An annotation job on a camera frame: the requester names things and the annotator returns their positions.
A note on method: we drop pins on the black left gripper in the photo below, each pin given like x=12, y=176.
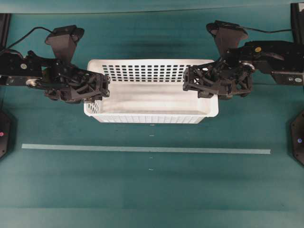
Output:
x=61, y=79

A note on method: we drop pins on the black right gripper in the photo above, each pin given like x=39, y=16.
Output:
x=233, y=77

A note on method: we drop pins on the white perforated plastic basket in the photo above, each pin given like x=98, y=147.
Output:
x=149, y=91

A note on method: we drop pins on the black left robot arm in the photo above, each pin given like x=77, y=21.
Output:
x=16, y=70

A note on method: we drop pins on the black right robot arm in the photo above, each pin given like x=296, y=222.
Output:
x=282, y=60

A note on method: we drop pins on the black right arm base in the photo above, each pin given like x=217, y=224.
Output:
x=297, y=137

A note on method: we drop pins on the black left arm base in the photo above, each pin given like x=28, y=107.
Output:
x=8, y=129

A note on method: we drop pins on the pale tape strip on table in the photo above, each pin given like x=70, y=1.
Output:
x=144, y=149

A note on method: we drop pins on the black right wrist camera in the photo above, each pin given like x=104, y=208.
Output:
x=226, y=35

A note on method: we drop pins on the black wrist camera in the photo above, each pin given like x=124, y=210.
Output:
x=63, y=41
x=226, y=35

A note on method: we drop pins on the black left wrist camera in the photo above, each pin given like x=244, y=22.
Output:
x=63, y=41

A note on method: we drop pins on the black left frame post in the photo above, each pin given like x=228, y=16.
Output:
x=4, y=28

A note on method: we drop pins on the black frame post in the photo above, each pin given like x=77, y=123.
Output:
x=4, y=28
x=297, y=22

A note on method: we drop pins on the black right frame post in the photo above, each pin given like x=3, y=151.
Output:
x=297, y=22

